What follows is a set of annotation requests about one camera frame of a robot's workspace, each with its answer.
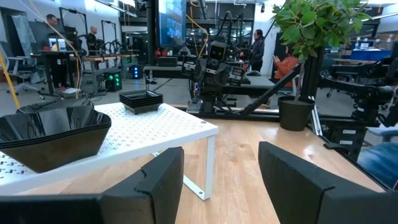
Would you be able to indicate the black plastic table clamp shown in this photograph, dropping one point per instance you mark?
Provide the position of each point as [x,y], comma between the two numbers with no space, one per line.
[334,147]

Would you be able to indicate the green potted plant black pot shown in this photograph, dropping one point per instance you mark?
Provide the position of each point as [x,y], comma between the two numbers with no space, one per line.
[295,113]

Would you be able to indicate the large display screen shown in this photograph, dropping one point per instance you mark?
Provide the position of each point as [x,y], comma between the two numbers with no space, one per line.
[172,21]

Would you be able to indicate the dark grey table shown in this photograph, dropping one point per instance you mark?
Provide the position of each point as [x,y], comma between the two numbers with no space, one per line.
[255,87]

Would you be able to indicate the white floor papers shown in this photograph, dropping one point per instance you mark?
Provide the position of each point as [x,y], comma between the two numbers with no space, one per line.
[71,91]

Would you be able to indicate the white office chair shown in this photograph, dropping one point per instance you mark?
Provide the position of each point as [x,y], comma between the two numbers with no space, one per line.
[21,68]

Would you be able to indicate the blue table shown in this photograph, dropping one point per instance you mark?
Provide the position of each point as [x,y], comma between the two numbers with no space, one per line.
[370,54]

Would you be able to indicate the grey panel board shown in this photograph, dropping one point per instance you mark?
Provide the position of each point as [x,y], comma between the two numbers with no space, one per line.
[25,34]

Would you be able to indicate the black small square mini plate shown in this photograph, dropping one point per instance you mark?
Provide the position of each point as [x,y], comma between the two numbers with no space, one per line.
[143,110]
[152,102]
[141,93]
[152,99]

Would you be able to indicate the small white carton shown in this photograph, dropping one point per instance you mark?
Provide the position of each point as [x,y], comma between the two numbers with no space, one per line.
[62,45]
[53,45]

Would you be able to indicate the wooden bench table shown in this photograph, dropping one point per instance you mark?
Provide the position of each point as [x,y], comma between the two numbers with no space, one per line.
[109,57]

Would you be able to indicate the black display column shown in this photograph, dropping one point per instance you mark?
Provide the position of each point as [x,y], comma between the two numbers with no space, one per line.
[152,31]

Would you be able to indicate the silver metal bracket strip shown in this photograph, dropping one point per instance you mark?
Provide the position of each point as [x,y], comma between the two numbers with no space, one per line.
[314,121]

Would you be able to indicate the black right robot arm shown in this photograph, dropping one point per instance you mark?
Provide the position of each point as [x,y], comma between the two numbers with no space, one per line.
[211,98]

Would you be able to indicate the black box blue lights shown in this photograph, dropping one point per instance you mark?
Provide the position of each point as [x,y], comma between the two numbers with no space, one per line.
[136,72]

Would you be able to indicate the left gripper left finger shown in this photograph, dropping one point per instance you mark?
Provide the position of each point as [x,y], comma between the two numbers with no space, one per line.
[124,208]

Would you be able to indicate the black equipment box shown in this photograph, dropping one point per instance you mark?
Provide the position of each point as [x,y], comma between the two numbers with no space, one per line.
[167,61]

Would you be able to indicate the black computer green lights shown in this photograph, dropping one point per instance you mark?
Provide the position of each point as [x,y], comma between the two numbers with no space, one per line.
[112,81]

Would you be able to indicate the person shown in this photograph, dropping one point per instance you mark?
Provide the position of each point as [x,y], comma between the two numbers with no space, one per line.
[258,49]
[284,67]
[382,165]
[52,20]
[92,37]

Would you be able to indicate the white perforated metal shelf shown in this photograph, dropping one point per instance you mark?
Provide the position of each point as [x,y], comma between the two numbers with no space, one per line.
[155,130]

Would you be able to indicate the black controller box white labels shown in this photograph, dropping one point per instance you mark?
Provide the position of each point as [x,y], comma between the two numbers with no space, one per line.
[342,137]

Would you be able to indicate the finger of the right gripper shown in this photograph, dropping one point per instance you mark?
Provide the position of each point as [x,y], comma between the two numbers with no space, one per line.
[237,76]
[191,66]

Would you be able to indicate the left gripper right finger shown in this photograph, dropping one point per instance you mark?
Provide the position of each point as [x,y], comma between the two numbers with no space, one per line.
[311,202]

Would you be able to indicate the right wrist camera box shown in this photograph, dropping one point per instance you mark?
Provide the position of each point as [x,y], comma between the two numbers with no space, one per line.
[217,51]

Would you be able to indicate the black standing desk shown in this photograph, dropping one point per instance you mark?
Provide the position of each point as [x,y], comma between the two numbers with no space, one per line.
[57,71]

